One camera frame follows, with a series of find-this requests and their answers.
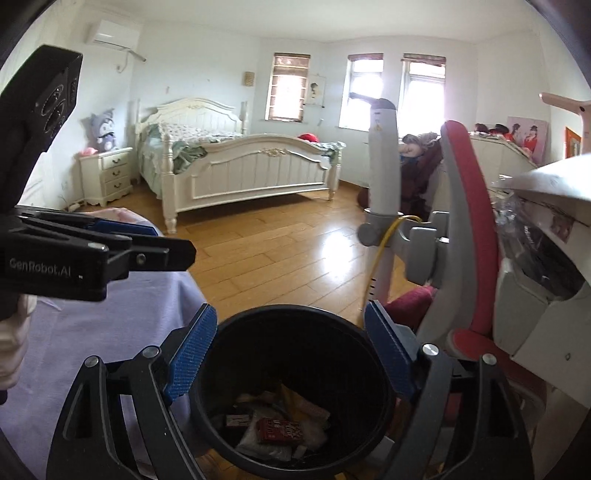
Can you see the red plush on bed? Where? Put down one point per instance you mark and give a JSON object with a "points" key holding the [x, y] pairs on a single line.
{"points": [[308, 137]]}

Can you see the white garment steamer pole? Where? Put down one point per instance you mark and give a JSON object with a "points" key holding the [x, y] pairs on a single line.
{"points": [[385, 161]]}

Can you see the black trash bin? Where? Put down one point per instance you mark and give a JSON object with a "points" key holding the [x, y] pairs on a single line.
{"points": [[323, 350]]}

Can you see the green ruffled bedding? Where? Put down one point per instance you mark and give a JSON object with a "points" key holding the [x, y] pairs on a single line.
{"points": [[184, 152]]}

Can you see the white air conditioner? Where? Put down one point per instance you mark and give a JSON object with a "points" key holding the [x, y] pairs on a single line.
{"points": [[114, 33]]}

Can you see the pink picture with figures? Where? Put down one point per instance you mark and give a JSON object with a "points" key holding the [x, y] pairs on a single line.
{"points": [[528, 138]]}

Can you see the purple plush toy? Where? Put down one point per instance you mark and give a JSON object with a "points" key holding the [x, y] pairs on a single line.
{"points": [[102, 131]]}

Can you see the wall poster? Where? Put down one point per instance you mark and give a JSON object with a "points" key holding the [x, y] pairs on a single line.
{"points": [[316, 91]]}

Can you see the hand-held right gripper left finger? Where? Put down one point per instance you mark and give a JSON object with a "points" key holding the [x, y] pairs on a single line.
{"points": [[194, 355]]}

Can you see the white power strip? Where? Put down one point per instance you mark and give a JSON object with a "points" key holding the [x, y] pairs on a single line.
{"points": [[71, 205]]}

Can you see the narrow bright window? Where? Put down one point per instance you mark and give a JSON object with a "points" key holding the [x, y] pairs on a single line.
{"points": [[362, 92]]}

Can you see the white wooden bed frame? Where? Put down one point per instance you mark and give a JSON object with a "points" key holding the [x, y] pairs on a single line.
{"points": [[258, 170]]}

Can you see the orange framed picture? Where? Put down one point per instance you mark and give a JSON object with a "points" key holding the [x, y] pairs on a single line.
{"points": [[573, 143]]}

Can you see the dark chair with clothes pile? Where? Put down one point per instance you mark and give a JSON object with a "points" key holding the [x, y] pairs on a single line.
{"points": [[415, 175]]}

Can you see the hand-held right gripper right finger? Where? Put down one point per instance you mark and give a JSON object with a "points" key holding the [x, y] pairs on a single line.
{"points": [[388, 350]]}

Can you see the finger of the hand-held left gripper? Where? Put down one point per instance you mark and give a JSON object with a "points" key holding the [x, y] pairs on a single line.
{"points": [[120, 228], [161, 256]]}

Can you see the window with brown blind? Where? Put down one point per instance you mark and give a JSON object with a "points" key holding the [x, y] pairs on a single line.
{"points": [[287, 87]]}

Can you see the small pink plush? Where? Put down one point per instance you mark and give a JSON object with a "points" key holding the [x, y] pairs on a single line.
{"points": [[89, 152]]}

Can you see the red and grey office chair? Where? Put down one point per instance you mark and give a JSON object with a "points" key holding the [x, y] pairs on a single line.
{"points": [[461, 184]]}

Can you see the clear plastic bag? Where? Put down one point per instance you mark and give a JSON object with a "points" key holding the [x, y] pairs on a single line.
{"points": [[540, 240]]}

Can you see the white nightstand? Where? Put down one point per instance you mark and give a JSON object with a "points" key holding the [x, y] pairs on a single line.
{"points": [[108, 177]]}

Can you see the bright double window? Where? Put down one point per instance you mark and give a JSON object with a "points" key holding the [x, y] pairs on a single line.
{"points": [[422, 92]]}

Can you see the woven wall basket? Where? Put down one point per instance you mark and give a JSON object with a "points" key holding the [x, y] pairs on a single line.
{"points": [[250, 79]]}

